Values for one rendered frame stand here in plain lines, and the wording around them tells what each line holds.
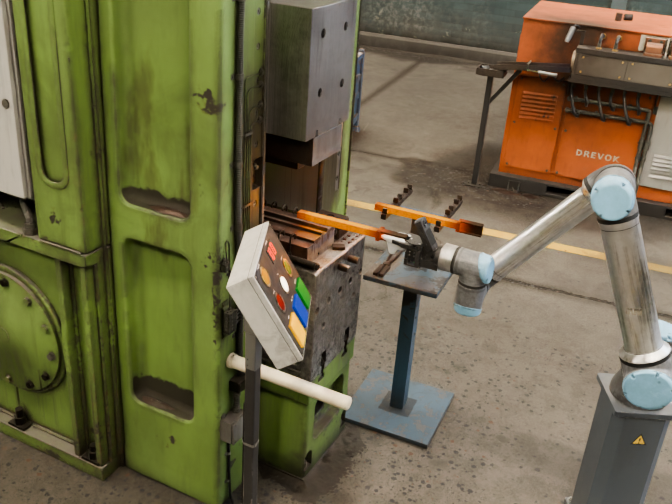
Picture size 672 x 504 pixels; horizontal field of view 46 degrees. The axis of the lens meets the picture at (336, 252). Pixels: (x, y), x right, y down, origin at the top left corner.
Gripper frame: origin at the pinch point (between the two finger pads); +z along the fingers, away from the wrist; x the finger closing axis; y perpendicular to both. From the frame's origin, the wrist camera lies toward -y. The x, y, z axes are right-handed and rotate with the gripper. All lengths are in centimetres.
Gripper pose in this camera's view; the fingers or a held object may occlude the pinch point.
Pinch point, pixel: (386, 233)
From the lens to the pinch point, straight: 262.5
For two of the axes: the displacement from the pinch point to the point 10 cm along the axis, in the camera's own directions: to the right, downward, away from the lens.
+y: -0.8, 8.9, 4.5
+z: -8.9, -2.7, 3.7
